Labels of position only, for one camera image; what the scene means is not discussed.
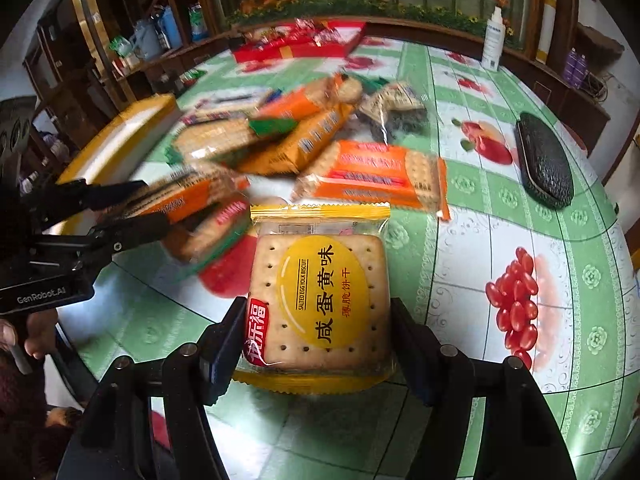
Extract green-edged cracker packet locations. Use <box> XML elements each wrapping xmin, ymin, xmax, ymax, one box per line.
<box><xmin>171</xmin><ymin>114</ymin><xmax>299</xmax><ymax>167</ymax></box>

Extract person's left hand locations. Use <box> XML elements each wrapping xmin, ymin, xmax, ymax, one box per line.
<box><xmin>0</xmin><ymin>308</ymin><xmax>60</xmax><ymax>362</ymax></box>

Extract blue bottle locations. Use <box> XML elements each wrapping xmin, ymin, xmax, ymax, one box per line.
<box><xmin>159</xmin><ymin>6</ymin><xmax>184</xmax><ymax>51</ymax></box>

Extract orange round cracker packet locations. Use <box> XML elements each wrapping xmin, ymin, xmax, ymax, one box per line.
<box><xmin>254</xmin><ymin>74</ymin><xmax>364</xmax><ymax>122</ymax></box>

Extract red and green cracker packet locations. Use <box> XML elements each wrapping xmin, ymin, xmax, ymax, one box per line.
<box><xmin>161</xmin><ymin>200</ymin><xmax>252</xmax><ymax>278</ymax></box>

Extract red cardboard box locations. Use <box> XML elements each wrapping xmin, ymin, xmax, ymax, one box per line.
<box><xmin>231</xmin><ymin>19</ymin><xmax>369</xmax><ymax>64</ymax></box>

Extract clear sesame cracker packet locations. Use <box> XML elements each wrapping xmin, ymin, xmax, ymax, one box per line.
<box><xmin>356</xmin><ymin>81</ymin><xmax>432</xmax><ymax>145</ymax></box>

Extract purple bottles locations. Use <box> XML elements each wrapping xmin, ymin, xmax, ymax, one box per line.
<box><xmin>562</xmin><ymin>48</ymin><xmax>589</xmax><ymax>89</ymax></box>

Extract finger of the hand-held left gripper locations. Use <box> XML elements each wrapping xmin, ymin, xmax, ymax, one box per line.
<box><xmin>48</xmin><ymin>178</ymin><xmax>149</xmax><ymax>227</ymax></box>
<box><xmin>84</xmin><ymin>211</ymin><xmax>174</xmax><ymax>272</ymax></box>

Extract wooden side cabinet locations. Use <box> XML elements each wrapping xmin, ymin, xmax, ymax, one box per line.
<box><xmin>500</xmin><ymin>0</ymin><xmax>640</xmax><ymax>161</ymax></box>

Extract black glasses case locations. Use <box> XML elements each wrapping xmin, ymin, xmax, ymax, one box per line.
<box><xmin>514</xmin><ymin>112</ymin><xmax>575</xmax><ymax>210</ymax></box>

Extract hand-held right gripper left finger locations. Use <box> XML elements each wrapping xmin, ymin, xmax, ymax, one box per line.
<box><xmin>59</xmin><ymin>296</ymin><xmax>250</xmax><ymax>480</ymax></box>

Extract green and white bag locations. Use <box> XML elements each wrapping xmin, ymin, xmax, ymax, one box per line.
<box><xmin>187</xmin><ymin>3</ymin><xmax>209</xmax><ymax>44</ymax></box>

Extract person's dark red clothing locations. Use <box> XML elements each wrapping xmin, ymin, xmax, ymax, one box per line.
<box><xmin>0</xmin><ymin>352</ymin><xmax>83</xmax><ymax>480</ymax></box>

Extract yellow cardboard box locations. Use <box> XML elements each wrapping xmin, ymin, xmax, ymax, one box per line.
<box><xmin>54</xmin><ymin>92</ymin><xmax>182</xmax><ymax>223</ymax></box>

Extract white spray bottle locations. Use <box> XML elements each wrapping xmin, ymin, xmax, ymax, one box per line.
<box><xmin>480</xmin><ymin>5</ymin><xmax>506</xmax><ymax>72</ymax></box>

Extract blue striped snack packet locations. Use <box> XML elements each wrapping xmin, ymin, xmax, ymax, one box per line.
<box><xmin>181</xmin><ymin>89</ymin><xmax>283</xmax><ymax>126</ymax></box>

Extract blue kettle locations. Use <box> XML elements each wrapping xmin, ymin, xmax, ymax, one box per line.
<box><xmin>131</xmin><ymin>16</ymin><xmax>164</xmax><ymax>61</ymax></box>

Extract wooden shelf cabinet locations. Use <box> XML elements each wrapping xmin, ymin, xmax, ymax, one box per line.
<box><xmin>20</xmin><ymin>0</ymin><xmax>238</xmax><ymax>163</ymax></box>

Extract yellow square biscuit packet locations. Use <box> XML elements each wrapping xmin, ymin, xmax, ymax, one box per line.
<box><xmin>232</xmin><ymin>201</ymin><xmax>399</xmax><ymax>394</ymax></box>

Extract pile of red candy packets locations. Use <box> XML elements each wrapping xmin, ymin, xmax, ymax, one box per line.
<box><xmin>241</xmin><ymin>17</ymin><xmax>347</xmax><ymax>50</ymax></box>

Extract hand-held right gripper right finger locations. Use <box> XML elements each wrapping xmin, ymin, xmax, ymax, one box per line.
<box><xmin>389</xmin><ymin>297</ymin><xmax>579</xmax><ymax>480</ymax></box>

